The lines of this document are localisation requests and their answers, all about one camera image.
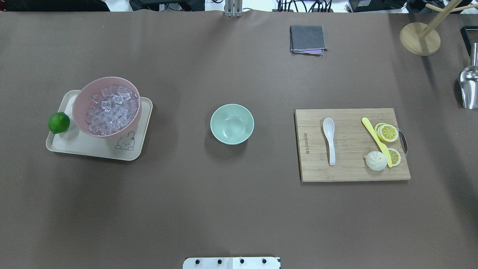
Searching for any green bowl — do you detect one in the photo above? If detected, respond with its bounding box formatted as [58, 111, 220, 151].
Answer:
[210, 103, 255, 145]

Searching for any white ceramic spoon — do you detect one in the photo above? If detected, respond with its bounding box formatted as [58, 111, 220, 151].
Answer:
[322, 118, 336, 166]

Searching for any pink bowl of ice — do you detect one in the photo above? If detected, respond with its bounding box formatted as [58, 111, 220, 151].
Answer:
[73, 77, 142, 137]

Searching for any bamboo cutting board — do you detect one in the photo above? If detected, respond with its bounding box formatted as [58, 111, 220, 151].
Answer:
[294, 108, 411, 182]

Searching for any folded grey cloth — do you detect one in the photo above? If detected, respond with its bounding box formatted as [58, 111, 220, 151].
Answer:
[289, 25, 329, 56]

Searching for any cream serving tray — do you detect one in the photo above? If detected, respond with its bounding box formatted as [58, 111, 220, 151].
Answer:
[46, 90, 153, 161]

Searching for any white steamed bun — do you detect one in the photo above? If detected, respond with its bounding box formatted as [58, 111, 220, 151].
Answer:
[364, 151, 388, 171]

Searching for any lemon slice upper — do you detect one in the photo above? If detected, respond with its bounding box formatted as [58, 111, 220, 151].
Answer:
[374, 123, 399, 142]

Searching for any lemon slice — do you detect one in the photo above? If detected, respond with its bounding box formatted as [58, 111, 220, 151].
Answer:
[388, 148, 401, 167]
[374, 123, 399, 142]

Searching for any yellow plastic knife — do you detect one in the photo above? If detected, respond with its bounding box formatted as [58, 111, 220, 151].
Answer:
[361, 117, 392, 167]

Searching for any lemon slice lower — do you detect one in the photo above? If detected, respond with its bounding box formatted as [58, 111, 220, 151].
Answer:
[388, 148, 401, 167]

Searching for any green lime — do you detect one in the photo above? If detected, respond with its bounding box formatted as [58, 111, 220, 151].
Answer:
[48, 112, 71, 133]

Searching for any wooden mug tree stand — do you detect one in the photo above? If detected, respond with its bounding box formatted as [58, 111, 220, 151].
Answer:
[399, 0, 478, 56]

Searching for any metal scoop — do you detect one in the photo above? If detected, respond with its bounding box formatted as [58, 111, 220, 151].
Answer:
[460, 43, 478, 109]

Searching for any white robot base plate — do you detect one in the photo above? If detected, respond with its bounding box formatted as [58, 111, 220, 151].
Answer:
[182, 256, 281, 269]

